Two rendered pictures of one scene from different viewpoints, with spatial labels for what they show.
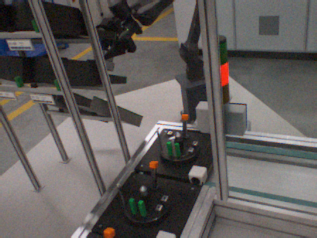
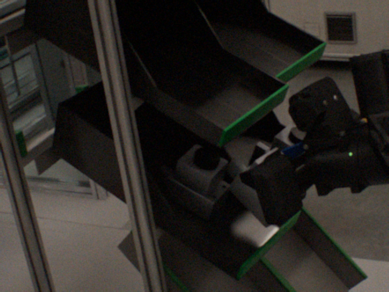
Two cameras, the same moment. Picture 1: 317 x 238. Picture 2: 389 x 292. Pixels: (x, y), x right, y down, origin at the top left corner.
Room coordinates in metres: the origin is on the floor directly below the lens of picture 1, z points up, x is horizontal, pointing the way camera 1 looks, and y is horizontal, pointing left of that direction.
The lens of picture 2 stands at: (0.99, -0.61, 1.67)
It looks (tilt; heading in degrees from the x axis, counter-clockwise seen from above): 24 degrees down; 88
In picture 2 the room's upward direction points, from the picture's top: 8 degrees counter-clockwise
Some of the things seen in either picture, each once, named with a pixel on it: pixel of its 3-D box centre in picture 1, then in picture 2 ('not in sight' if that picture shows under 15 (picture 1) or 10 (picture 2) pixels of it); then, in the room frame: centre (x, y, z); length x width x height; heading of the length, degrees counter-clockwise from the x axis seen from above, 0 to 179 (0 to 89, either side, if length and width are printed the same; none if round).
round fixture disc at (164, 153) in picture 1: (180, 149); not in sight; (0.87, -0.05, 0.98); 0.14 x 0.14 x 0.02
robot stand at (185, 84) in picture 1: (198, 98); not in sight; (1.24, -0.19, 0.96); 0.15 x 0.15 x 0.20; 11
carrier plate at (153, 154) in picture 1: (180, 154); not in sight; (0.87, -0.05, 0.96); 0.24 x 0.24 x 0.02; 60
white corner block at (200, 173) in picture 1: (197, 176); not in sight; (0.74, -0.08, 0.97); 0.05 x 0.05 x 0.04; 60
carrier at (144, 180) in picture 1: (145, 196); not in sight; (0.65, 0.08, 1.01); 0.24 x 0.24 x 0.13; 60
